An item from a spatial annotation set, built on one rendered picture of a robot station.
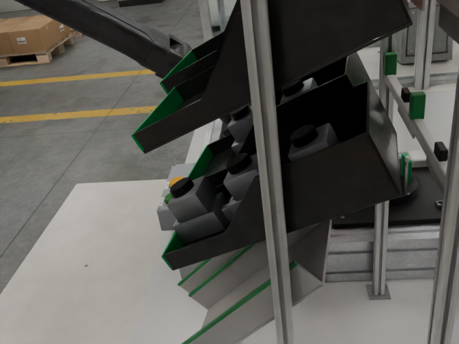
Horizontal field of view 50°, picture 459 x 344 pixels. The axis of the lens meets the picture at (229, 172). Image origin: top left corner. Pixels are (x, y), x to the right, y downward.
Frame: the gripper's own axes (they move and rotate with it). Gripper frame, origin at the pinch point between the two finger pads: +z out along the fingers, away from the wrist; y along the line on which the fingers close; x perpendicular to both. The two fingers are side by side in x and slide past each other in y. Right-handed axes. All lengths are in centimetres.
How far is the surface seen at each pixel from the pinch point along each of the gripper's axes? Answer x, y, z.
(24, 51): 292, 461, -88
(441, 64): -40, 100, 60
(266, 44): -25, -53, -28
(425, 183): -19.9, -0.4, 30.2
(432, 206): -19.1, -9.0, 29.5
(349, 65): -26.5, -33.4, -14.8
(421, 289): -9.1, -20.9, 35.6
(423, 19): -43, 77, 31
